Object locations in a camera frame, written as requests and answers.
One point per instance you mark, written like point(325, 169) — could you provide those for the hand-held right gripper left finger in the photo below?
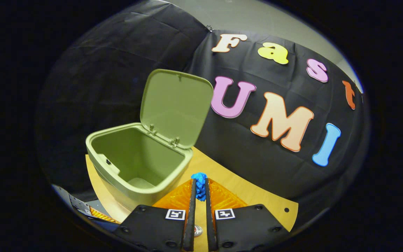
point(189, 224)

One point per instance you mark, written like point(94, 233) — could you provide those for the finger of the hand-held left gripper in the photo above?
point(79, 206)

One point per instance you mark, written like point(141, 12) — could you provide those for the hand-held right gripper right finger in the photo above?
point(211, 224)

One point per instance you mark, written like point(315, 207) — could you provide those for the red pop can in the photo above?
point(198, 231)

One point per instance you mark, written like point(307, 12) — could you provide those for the blue paper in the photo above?
point(199, 185)

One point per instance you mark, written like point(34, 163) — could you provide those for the green desktop garbage bin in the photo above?
point(142, 164)

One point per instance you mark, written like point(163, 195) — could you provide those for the wooden desktop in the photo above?
point(257, 199)

